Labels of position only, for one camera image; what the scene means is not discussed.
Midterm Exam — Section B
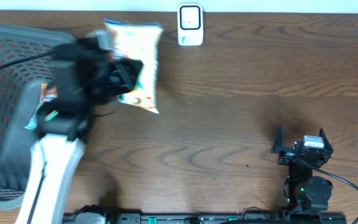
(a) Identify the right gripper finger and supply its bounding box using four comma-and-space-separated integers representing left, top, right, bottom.
273, 124, 283, 149
319, 128, 333, 151

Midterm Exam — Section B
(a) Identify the orange snack packet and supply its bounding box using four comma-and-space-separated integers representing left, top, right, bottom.
40, 83, 58, 104

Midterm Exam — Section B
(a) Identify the yellow snack bag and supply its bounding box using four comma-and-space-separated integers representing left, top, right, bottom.
104, 18, 163, 114

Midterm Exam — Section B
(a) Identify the teal wet wipes pack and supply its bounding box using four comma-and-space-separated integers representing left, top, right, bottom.
25, 103, 43, 130

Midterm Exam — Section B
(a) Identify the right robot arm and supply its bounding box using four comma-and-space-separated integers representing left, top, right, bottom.
271, 126, 334, 213

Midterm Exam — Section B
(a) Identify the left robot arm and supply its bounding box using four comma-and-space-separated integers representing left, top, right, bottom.
16, 38, 143, 223

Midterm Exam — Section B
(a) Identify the white barcode scanner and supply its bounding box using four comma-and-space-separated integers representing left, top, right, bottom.
177, 3, 204, 46

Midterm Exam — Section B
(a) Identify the grey plastic shopping basket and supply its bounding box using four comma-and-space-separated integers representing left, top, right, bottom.
0, 23, 75, 210

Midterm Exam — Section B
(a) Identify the black mounting rail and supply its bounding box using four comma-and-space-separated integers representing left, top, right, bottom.
62, 205, 347, 224

